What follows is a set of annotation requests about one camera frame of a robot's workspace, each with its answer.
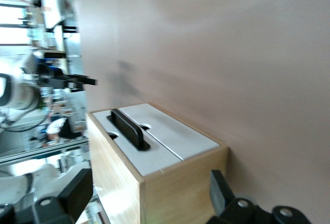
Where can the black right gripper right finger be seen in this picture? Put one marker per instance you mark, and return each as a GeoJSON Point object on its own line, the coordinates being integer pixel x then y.
{"type": "Point", "coordinates": [219, 195]}

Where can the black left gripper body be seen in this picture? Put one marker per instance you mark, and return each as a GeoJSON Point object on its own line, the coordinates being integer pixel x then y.
{"type": "Point", "coordinates": [51, 82]}

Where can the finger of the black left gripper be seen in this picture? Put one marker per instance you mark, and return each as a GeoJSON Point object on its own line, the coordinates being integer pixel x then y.
{"type": "Point", "coordinates": [76, 87]}
{"type": "Point", "coordinates": [82, 79]}

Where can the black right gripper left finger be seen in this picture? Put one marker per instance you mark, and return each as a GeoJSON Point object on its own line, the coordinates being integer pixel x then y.
{"type": "Point", "coordinates": [77, 193]}

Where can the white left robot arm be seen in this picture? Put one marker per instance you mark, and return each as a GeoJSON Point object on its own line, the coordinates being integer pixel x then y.
{"type": "Point", "coordinates": [25, 100]}

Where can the wooden drawer cabinet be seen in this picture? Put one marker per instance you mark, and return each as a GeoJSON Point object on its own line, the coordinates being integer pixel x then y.
{"type": "Point", "coordinates": [180, 198]}

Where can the person in white shirt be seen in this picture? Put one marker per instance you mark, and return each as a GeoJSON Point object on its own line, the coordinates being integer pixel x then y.
{"type": "Point", "coordinates": [55, 127]}

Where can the white desk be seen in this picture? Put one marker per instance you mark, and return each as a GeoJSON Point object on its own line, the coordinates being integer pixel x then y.
{"type": "Point", "coordinates": [51, 7]}

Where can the brown table cover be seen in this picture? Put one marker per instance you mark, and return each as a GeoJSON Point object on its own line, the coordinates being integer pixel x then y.
{"type": "Point", "coordinates": [206, 54]}

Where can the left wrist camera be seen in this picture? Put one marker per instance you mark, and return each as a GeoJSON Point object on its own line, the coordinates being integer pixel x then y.
{"type": "Point", "coordinates": [54, 54]}

